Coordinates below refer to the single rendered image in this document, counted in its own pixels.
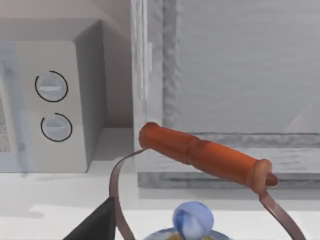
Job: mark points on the pale round microwave knob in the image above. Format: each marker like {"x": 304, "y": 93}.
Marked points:
{"x": 51, "y": 85}
{"x": 57, "y": 126}

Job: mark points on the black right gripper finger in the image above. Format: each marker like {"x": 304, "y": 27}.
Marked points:
{"x": 100, "y": 222}

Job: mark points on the grey cabinet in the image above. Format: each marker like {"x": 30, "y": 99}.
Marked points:
{"x": 240, "y": 95}

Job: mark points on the pale microwave oven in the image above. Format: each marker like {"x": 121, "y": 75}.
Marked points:
{"x": 57, "y": 105}

